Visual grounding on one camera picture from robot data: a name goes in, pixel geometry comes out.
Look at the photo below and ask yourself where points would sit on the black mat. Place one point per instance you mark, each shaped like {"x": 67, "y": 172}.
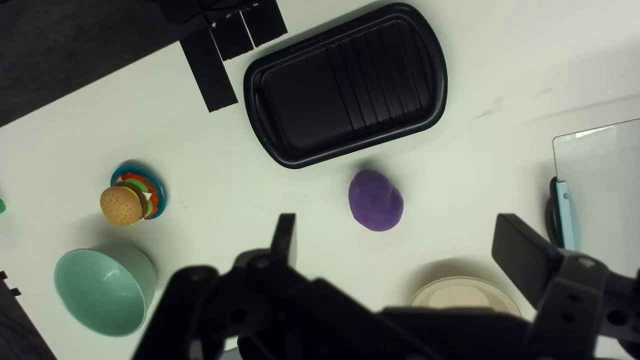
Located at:
{"x": 65, "y": 45}

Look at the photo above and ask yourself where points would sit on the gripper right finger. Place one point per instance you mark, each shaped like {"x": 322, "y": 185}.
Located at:
{"x": 565, "y": 290}

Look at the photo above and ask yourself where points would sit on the beige bowl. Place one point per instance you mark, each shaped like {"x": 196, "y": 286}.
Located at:
{"x": 462, "y": 296}

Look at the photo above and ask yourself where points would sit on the black tape strip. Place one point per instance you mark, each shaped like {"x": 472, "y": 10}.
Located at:
{"x": 209, "y": 75}
{"x": 232, "y": 36}
{"x": 264, "y": 22}

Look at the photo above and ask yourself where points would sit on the black plastic tray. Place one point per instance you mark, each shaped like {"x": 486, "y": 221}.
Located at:
{"x": 345, "y": 85}

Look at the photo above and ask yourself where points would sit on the blue toy plate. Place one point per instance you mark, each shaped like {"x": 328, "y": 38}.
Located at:
{"x": 156, "y": 186}

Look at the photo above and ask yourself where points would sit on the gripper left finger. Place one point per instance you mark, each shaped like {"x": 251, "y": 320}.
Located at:
{"x": 280, "y": 300}

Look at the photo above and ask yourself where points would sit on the clear oven door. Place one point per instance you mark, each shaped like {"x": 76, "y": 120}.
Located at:
{"x": 605, "y": 190}

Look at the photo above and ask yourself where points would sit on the toy burger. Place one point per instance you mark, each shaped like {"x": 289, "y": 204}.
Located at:
{"x": 122, "y": 204}

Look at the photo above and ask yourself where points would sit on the mint green bowl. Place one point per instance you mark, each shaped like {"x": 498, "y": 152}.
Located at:
{"x": 102, "y": 292}

